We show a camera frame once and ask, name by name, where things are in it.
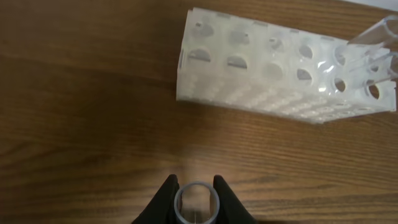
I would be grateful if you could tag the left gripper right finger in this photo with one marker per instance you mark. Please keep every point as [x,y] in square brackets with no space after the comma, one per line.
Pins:
[231,208]

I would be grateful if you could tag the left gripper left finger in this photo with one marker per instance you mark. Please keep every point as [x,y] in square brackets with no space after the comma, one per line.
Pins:
[161,205]

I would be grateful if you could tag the white test tube rack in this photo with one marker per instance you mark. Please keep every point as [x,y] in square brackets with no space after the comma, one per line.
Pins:
[264,90]

